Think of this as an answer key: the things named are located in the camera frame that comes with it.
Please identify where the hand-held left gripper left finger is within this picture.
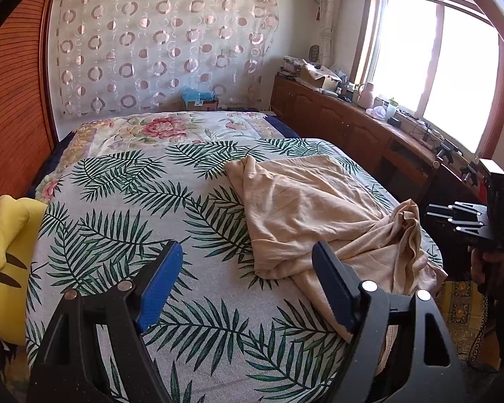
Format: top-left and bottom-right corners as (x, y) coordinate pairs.
(27, 240), (184, 403)

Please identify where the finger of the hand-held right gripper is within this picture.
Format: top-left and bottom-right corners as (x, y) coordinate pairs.
(426, 201), (487, 221)
(450, 220), (489, 239)

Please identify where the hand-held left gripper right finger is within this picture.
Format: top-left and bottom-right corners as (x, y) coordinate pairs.
(312, 241), (468, 403)

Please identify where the peach t-shirt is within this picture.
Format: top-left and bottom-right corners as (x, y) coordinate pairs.
(223, 155), (448, 376)

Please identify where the person's right hand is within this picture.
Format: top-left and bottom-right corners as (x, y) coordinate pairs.
(468, 245), (504, 299)

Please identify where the yellow patterned floor mat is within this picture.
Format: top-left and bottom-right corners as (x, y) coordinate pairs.
(439, 280), (501, 368)

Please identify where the green leaf print blanket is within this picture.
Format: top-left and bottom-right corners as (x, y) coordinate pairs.
(25, 136), (444, 403)

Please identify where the pink jug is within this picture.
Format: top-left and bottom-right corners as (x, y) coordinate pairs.
(358, 83), (375, 110)

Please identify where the long wooden cabinet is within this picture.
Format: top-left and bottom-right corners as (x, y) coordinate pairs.
(271, 75), (488, 208)

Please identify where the window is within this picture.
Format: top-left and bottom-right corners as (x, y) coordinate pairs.
(353, 0), (504, 161)

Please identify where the floral quilt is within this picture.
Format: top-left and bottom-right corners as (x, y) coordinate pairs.
(36, 111), (286, 202)

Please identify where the yellow plush toy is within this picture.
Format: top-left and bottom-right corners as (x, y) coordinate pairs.
(0, 195), (47, 349)

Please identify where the dark blue bed sheet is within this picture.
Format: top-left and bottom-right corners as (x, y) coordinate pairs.
(266, 114), (301, 138)

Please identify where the box with blue bag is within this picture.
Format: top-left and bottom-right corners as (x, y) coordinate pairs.
(180, 86), (220, 112)

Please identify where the open cardboard box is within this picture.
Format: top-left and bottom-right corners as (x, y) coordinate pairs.
(299, 62), (341, 90)

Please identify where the wooden slatted wardrobe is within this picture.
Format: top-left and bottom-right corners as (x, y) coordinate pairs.
(0, 0), (61, 213)

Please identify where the lace window curtain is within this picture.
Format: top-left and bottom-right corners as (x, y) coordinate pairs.
(318, 0), (346, 68)

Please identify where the circle pattern sheer curtain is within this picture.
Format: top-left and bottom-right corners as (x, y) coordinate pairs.
(54, 0), (280, 117)

